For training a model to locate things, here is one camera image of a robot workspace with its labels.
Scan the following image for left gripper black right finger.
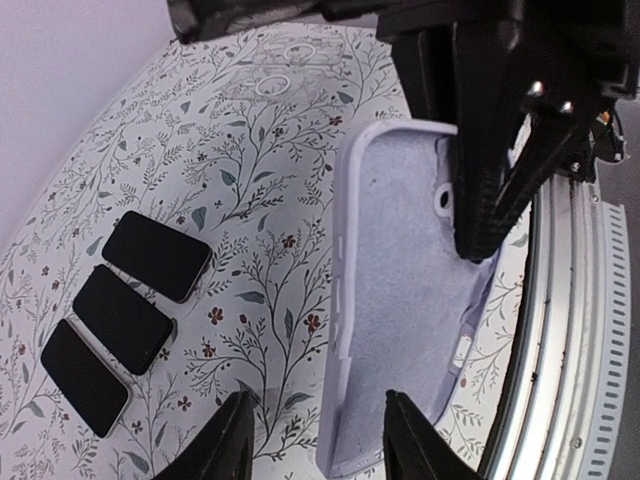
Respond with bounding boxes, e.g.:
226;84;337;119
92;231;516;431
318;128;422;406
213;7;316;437
383;390;480;480

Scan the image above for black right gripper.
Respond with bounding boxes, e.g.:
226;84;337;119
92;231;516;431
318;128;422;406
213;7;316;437
167;0;639;262

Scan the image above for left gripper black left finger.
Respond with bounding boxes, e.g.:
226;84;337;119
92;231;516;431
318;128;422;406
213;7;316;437
154;391;254;480

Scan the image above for black smartphone with white edge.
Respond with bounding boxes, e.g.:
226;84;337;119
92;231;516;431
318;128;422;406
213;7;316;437
40;320;130;439

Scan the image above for lavender white phone case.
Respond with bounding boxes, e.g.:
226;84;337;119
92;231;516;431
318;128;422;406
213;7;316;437
316;119;529;479

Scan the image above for black smartphone corner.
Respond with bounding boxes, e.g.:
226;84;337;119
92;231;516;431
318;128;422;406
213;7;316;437
73;265;173;376

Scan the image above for clear case on mat right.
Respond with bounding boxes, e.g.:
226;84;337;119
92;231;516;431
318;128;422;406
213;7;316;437
222;65;326;102

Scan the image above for floral patterned table mat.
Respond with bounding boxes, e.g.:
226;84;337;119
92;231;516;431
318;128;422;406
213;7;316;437
0;22;531;480

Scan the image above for aluminium front rail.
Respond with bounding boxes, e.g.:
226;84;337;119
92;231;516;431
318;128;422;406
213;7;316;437
478;176;632;479

